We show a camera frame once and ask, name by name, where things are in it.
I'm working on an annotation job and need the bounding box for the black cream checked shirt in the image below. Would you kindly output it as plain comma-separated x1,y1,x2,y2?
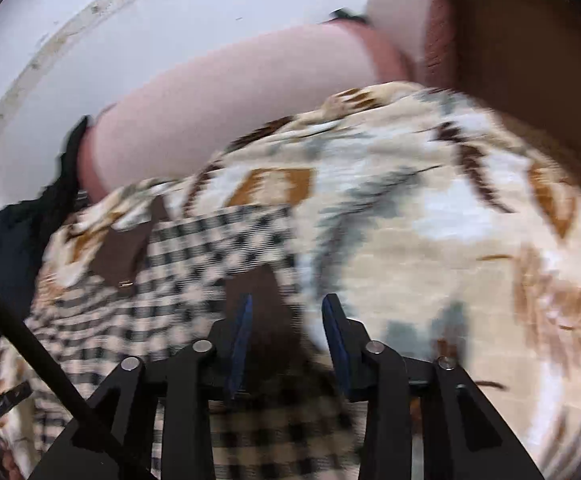
27,206,357,479

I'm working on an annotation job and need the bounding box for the dark navy clothing pile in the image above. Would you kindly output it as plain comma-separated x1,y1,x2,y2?
0,116,89,320

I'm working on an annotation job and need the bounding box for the leaf pattern plush blanket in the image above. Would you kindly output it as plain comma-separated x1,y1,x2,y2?
0,79,581,480

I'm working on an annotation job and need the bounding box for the pink bolster pillow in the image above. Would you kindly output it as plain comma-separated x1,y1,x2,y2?
78,20,409,202

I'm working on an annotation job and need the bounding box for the brown cardboard box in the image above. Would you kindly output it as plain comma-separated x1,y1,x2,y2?
452,0,581,159

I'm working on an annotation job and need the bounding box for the brown pink sofa cushion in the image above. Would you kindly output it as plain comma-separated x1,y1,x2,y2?
366,0,457,88

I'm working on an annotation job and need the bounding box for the small black object behind pillow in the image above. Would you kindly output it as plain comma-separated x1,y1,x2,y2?
329,9,369,25

